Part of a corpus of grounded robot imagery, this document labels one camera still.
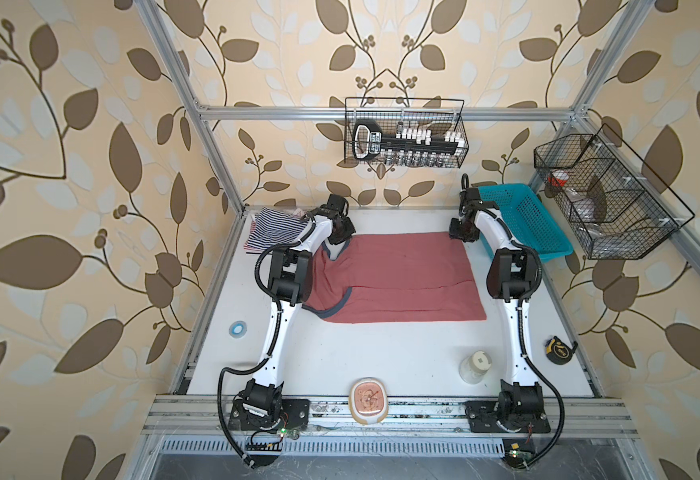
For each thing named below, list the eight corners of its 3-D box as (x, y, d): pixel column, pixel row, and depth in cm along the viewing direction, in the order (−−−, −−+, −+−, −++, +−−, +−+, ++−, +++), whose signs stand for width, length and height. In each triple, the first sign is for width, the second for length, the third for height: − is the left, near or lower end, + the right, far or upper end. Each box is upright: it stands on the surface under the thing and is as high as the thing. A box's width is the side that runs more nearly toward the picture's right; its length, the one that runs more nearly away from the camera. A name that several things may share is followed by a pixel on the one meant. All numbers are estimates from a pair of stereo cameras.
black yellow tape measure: (540, 356, 86) (546, 351, 83) (549, 334, 90) (555, 329, 87) (561, 370, 84) (569, 366, 81) (570, 347, 88) (577, 343, 85)
